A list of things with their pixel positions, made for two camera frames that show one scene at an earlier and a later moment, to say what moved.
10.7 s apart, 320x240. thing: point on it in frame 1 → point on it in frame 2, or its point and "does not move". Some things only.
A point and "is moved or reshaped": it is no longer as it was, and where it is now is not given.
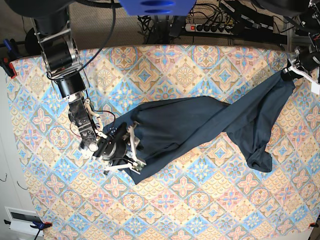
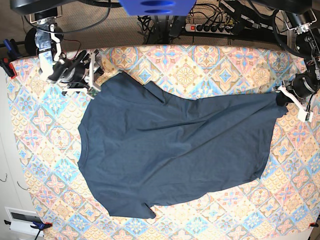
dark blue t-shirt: x=164 y=127 is moved or reshaped
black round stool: x=32 y=46 does not move
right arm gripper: x=305 y=64 → x=301 y=87
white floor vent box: x=21 y=220 does not move
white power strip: x=207 y=28 does not move
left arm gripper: x=118 y=149 → x=79 y=74
